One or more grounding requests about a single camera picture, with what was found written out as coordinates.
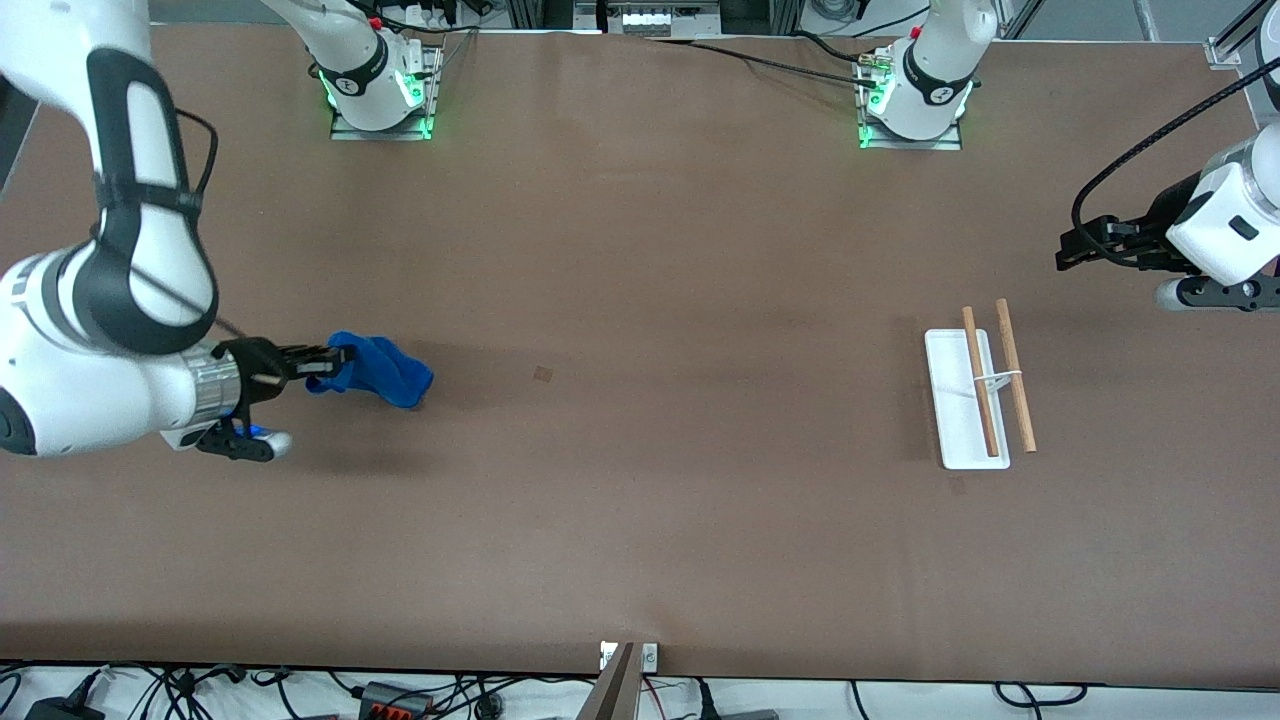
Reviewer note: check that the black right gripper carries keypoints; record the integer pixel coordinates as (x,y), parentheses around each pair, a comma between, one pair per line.
(256,364)

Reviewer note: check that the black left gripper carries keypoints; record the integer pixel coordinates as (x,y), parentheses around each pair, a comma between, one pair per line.
(1158,218)

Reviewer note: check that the blue microfiber towel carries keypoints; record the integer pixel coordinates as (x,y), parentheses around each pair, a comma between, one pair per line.
(395,375)

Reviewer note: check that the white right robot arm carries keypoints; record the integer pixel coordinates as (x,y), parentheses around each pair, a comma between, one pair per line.
(100,400)

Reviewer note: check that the white rack with wooden rods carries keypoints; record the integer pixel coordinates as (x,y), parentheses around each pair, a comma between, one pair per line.
(960,420)

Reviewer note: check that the black box with red connectors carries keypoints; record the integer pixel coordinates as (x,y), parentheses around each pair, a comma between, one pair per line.
(395,702)

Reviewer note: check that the white power strip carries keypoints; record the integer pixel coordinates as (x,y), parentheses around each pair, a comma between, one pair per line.
(430,15)

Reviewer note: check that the black power adapter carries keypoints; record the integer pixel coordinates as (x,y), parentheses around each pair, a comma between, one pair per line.
(65,710)

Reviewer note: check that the grey power strip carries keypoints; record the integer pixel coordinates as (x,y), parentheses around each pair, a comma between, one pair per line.
(660,18)

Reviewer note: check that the black plug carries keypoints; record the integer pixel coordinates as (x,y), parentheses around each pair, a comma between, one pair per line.
(745,716)

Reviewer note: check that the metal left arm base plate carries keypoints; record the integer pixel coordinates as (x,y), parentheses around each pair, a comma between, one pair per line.
(910,145)

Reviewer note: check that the metal table corner bracket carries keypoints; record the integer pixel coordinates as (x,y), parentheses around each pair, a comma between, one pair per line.
(1225,52)

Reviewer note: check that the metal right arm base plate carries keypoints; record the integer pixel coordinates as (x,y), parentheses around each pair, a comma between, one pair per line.
(385,134)

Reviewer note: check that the small metal edge bracket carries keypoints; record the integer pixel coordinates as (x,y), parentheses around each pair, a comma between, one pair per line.
(650,657)

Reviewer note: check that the grey camera post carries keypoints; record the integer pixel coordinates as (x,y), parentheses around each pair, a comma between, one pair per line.
(612,695)

